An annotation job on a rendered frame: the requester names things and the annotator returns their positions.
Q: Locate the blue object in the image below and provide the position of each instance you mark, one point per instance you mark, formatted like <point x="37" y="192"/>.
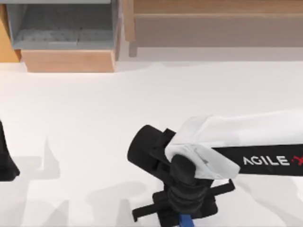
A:
<point x="187" y="220"/>

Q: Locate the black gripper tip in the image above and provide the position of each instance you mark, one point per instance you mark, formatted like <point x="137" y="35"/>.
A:
<point x="6" y="158"/>

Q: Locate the pale wooden drawer front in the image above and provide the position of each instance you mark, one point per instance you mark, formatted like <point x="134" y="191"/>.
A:
<point x="68" y="60"/>

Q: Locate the open wooden shelves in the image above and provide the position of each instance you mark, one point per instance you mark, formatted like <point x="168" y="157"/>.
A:
<point x="213" y="28"/>

